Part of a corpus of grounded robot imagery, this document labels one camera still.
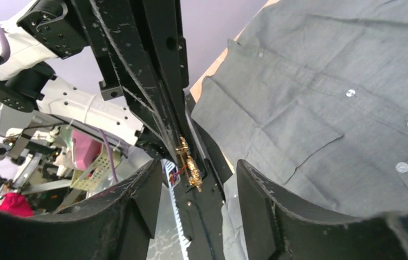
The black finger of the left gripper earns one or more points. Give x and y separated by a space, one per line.
125 26
165 25

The gold brooch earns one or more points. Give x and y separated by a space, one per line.
190 167

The grey button shirt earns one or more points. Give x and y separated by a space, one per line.
314 95

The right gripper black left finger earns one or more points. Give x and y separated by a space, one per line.
117 223

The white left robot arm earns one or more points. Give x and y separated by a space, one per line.
28 83

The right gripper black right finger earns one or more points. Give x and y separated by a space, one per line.
281 225

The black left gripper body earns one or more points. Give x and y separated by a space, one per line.
65 28

